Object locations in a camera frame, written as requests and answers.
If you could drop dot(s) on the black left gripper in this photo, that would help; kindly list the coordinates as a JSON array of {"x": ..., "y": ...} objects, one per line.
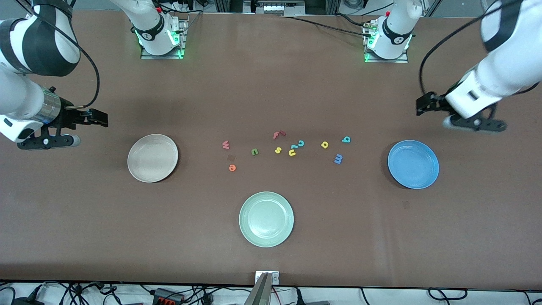
[{"x": 432, "y": 103}]

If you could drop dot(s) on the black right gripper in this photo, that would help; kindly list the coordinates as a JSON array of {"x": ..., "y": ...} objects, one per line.
[{"x": 69, "y": 115}]

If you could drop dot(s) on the blue letter m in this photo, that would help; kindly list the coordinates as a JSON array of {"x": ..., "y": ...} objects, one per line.
[{"x": 337, "y": 159}]

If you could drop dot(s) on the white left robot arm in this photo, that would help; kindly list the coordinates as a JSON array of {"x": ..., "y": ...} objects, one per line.
[{"x": 508, "y": 72}]

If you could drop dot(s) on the blue plate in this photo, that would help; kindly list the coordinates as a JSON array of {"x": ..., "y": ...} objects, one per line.
[{"x": 413, "y": 165}]

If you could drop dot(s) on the beige brown plate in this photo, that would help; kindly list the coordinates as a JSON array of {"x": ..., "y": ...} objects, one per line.
[{"x": 152, "y": 159}]

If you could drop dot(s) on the brown table mat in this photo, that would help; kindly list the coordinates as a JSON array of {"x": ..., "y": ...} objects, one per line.
[{"x": 317, "y": 97}]

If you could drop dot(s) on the red letter f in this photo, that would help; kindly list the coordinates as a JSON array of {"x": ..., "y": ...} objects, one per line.
[{"x": 277, "y": 135}]

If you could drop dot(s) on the grey terminal box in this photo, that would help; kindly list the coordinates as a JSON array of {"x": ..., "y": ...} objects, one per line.
[{"x": 275, "y": 7}]

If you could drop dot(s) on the black red power strip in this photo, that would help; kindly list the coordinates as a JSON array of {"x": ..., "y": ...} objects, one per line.
[{"x": 167, "y": 296}]

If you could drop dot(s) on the pale green plate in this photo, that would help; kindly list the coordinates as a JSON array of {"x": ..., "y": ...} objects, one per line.
[{"x": 266, "y": 219}]

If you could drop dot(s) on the black power adapter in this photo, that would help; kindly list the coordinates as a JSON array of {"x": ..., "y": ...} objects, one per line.
[{"x": 25, "y": 301}]

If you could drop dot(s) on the black plug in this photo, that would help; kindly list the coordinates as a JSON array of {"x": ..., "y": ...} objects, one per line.
[{"x": 299, "y": 297}]

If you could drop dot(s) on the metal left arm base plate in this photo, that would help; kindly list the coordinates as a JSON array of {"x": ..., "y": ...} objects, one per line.
[{"x": 387, "y": 61}]

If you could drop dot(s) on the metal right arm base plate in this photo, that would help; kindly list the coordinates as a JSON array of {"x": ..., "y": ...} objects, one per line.
[{"x": 163, "y": 56}]

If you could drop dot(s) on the silver mounting bracket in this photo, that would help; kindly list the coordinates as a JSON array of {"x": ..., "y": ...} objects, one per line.
[{"x": 275, "y": 277}]

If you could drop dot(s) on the grey camera pole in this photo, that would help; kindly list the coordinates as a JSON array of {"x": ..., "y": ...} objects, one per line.
[{"x": 259, "y": 294}]

